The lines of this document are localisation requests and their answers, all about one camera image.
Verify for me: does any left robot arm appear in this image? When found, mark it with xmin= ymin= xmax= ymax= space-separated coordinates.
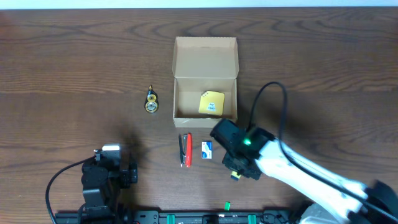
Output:
xmin=81 ymin=149 xmax=138 ymax=222

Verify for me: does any green tape piece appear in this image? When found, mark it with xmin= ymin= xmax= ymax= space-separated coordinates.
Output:
xmin=224 ymin=202 xmax=231 ymax=211

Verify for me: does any yellow sticky note pad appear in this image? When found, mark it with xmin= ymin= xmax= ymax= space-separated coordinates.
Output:
xmin=198 ymin=91 xmax=225 ymax=116

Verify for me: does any black yellow correction tape dispenser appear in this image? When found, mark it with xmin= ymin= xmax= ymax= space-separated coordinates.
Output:
xmin=144 ymin=85 xmax=159 ymax=113

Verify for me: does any left black cable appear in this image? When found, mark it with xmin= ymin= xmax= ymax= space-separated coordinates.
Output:
xmin=45 ymin=156 xmax=97 ymax=224

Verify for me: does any red black stapler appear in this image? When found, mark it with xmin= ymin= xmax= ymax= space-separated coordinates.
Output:
xmin=178 ymin=133 xmax=193 ymax=167

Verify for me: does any cardboard box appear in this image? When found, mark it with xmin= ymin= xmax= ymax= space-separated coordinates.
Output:
xmin=172 ymin=37 xmax=239 ymax=128

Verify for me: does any yellow highlighter marker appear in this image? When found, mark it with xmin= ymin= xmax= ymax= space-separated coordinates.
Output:
xmin=231 ymin=171 xmax=241 ymax=181

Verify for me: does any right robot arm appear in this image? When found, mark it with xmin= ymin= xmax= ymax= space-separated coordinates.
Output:
xmin=212 ymin=124 xmax=397 ymax=223

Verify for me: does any right black cable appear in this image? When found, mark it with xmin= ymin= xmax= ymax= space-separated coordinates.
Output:
xmin=247 ymin=81 xmax=398 ymax=223

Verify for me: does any black cable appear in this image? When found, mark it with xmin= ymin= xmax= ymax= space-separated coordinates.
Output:
xmin=45 ymin=156 xmax=97 ymax=224
xmin=247 ymin=81 xmax=398 ymax=223

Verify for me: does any black mounting rail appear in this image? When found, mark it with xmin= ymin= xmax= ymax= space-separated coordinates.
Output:
xmin=55 ymin=210 xmax=298 ymax=224

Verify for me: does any blue white staples box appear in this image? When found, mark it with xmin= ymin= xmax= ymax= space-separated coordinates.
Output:
xmin=201 ymin=141 xmax=213 ymax=159

